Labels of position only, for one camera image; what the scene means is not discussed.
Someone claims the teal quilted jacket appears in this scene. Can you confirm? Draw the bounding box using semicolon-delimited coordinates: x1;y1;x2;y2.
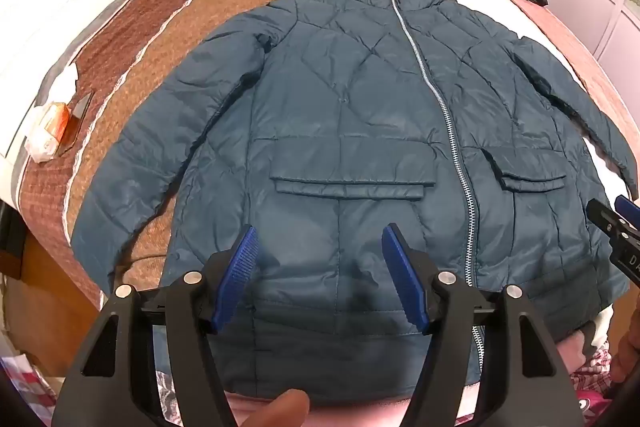
70;0;640;405

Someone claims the orange packet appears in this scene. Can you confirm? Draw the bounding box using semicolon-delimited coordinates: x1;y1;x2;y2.
27;102;76;165

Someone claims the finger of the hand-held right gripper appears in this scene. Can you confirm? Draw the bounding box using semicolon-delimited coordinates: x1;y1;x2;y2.
587;198;632;240
615;194;640;225

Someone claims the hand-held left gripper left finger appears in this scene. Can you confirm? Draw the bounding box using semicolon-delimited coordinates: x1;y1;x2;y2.
52;224;261;427

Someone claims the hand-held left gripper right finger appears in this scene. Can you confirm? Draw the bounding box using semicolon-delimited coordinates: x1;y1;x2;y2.
381;223;586;427

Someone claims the white tissue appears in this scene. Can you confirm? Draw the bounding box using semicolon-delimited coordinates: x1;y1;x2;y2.
47;63;81;100

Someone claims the wooden bed frame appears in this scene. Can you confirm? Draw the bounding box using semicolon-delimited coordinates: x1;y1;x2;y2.
0;232;111;378

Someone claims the person's left hand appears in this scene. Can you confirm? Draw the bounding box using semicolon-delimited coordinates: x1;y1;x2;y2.
249;389;311;427

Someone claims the black flat phone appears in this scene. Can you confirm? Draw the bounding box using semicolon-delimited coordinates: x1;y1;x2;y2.
57;92;96;155

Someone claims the salmon bed sheet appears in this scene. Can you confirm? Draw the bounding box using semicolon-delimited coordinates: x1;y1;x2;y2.
447;0;640;168

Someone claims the plaid cloth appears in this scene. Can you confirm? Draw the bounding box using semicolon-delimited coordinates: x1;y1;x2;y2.
0;354;56;408

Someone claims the striped brown pink blanket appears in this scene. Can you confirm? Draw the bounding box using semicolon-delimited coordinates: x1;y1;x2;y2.
10;0;640;427

